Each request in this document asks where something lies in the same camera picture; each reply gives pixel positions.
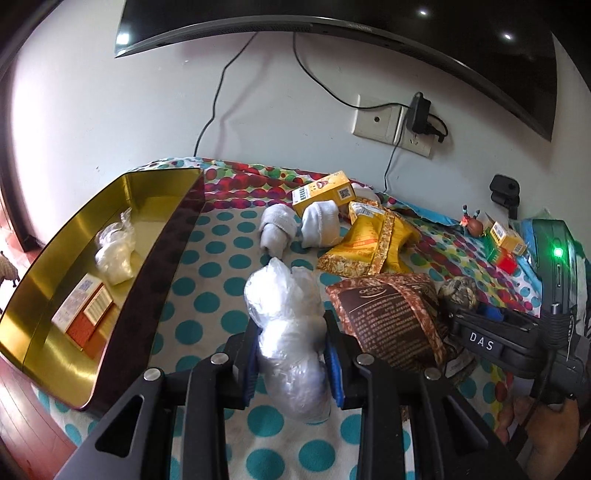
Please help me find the black webcam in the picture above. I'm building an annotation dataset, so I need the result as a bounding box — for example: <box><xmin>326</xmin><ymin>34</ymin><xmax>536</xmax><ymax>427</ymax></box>
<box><xmin>489</xmin><ymin>174</ymin><xmax>521</xmax><ymax>220</ymax></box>

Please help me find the black power adapter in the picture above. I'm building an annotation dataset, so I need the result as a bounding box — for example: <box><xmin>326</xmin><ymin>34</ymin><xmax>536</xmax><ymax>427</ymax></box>
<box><xmin>405</xmin><ymin>92</ymin><xmax>449</xmax><ymax>143</ymax></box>

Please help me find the small yellow box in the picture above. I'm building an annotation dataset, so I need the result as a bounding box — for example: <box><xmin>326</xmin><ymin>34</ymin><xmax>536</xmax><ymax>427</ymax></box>
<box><xmin>489</xmin><ymin>221</ymin><xmax>527</xmax><ymax>256</ymax></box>

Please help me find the yellow snack bag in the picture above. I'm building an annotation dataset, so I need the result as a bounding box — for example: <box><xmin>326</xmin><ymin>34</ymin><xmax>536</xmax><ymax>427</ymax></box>
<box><xmin>317</xmin><ymin>201</ymin><xmax>421</xmax><ymax>278</ymax></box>

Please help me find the black cable to socket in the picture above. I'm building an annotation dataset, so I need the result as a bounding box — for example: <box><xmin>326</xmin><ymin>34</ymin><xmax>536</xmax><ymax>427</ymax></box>
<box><xmin>292</xmin><ymin>32</ymin><xmax>412</xmax><ymax>112</ymax></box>

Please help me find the black cable left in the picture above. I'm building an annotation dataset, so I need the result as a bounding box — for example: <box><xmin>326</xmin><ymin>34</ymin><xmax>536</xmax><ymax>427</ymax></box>
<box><xmin>192</xmin><ymin>31</ymin><xmax>259</xmax><ymax>158</ymax></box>

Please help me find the black wall television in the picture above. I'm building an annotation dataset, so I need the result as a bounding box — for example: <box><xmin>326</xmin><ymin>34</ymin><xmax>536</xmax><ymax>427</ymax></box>
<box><xmin>114</xmin><ymin>0</ymin><xmax>557</xmax><ymax>140</ymax></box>

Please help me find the clear plastic bag bundle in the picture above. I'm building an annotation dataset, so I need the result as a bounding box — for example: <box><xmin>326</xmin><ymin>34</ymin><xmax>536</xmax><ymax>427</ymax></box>
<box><xmin>243</xmin><ymin>258</ymin><xmax>331</xmax><ymax>424</ymax></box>

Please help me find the brown chocolate bag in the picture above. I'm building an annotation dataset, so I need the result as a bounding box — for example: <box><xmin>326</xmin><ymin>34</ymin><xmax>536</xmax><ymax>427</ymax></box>
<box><xmin>325</xmin><ymin>273</ymin><xmax>472</xmax><ymax>377</ymax></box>

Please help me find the camouflage sock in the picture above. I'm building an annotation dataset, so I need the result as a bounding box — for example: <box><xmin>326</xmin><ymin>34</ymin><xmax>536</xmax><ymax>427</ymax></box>
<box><xmin>438</xmin><ymin>276</ymin><xmax>479</xmax><ymax>310</ymax></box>

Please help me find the white wall socket plate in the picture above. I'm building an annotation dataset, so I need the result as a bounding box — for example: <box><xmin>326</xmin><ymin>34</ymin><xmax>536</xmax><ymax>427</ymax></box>
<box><xmin>352</xmin><ymin>106</ymin><xmax>435</xmax><ymax>158</ymax></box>

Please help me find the red green small box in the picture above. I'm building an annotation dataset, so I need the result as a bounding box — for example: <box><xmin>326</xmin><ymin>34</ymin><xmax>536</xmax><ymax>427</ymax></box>
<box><xmin>483</xmin><ymin>236</ymin><xmax>518</xmax><ymax>275</ymax></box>

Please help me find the polka dot bed sheet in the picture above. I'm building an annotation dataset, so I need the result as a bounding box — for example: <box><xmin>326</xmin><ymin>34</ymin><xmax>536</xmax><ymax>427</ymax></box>
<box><xmin>32</xmin><ymin>156</ymin><xmax>546</xmax><ymax>480</ymax></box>

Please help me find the thin cable below socket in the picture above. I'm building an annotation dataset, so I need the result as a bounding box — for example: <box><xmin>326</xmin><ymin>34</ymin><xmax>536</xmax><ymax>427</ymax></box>
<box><xmin>382</xmin><ymin>105</ymin><xmax>417</xmax><ymax>193</ymax></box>

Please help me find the small plastic bag in tray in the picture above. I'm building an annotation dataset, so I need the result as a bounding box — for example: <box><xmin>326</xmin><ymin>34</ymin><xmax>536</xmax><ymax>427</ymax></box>
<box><xmin>95</xmin><ymin>208</ymin><xmax>136</xmax><ymax>285</ymax></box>

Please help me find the gold rectangular tin tray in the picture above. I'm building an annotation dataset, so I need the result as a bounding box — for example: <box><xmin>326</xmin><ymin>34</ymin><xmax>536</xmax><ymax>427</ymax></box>
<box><xmin>1</xmin><ymin>168</ymin><xmax>205</xmax><ymax>415</ymax></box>

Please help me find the orange white card box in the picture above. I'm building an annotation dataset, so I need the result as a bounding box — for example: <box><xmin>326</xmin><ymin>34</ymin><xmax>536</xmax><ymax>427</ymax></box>
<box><xmin>51</xmin><ymin>274</ymin><xmax>114</xmax><ymax>348</ymax></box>

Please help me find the small snail toy figure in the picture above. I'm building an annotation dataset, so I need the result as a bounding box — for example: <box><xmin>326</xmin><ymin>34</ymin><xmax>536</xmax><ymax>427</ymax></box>
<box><xmin>460</xmin><ymin>205</ymin><xmax>485</xmax><ymax>238</ymax></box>

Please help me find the yellow medicine box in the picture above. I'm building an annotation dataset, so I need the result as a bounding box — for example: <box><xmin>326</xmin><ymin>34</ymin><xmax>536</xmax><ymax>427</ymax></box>
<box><xmin>291</xmin><ymin>171</ymin><xmax>356</xmax><ymax>217</ymax></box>

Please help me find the white sock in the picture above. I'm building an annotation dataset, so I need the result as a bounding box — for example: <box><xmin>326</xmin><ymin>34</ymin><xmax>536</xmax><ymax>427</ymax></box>
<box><xmin>259</xmin><ymin>204</ymin><xmax>297</xmax><ymax>259</ymax></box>
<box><xmin>301</xmin><ymin>200</ymin><xmax>341</xmax><ymax>248</ymax></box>

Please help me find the person right hand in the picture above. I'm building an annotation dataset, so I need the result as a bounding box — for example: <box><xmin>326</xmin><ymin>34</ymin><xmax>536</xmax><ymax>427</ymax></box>
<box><xmin>524</xmin><ymin>398</ymin><xmax>590</xmax><ymax>479</ymax></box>

